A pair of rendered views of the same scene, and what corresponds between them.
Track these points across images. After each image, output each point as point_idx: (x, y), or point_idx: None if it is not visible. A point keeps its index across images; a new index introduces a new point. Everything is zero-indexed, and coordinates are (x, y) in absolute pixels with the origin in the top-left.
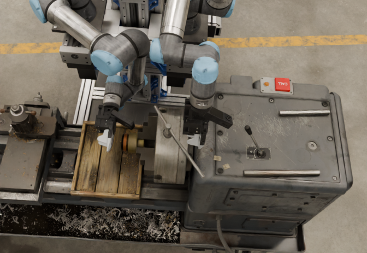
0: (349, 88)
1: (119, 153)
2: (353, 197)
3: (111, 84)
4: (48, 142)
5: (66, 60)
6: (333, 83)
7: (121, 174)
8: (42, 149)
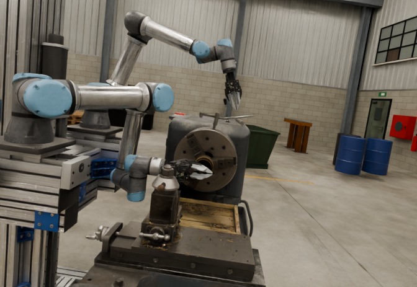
0: (99, 219)
1: (189, 211)
2: None
3: (141, 156)
4: None
5: (74, 181)
6: (90, 223)
7: (212, 213)
8: (193, 227)
